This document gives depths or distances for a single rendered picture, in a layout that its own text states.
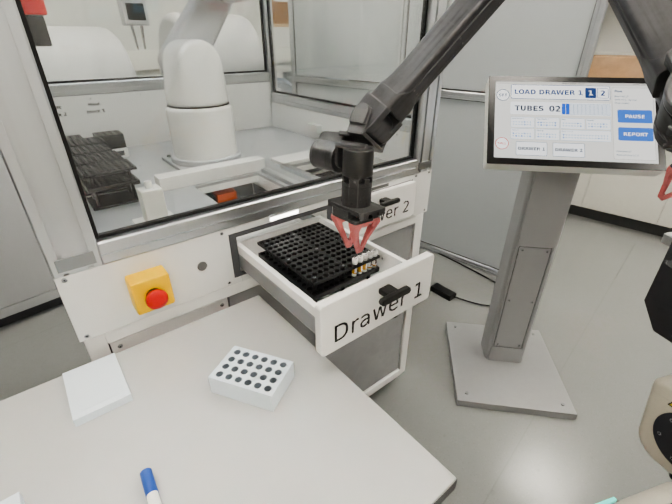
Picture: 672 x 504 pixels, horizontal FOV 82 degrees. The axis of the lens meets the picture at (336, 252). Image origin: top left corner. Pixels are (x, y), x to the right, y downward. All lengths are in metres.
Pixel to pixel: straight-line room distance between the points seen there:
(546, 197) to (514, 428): 0.88
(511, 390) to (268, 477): 1.35
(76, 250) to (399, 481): 0.65
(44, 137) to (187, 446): 0.52
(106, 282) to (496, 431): 1.43
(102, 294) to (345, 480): 0.55
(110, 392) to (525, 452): 1.39
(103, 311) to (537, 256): 1.42
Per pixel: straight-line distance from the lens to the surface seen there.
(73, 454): 0.77
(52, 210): 0.79
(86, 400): 0.82
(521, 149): 1.40
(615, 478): 1.80
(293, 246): 0.88
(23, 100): 0.75
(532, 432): 1.79
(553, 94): 1.52
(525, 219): 1.58
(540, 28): 2.32
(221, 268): 0.92
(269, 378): 0.71
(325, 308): 0.64
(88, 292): 0.85
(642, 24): 0.68
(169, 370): 0.83
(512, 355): 1.94
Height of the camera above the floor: 1.31
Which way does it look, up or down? 29 degrees down
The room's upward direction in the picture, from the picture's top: straight up
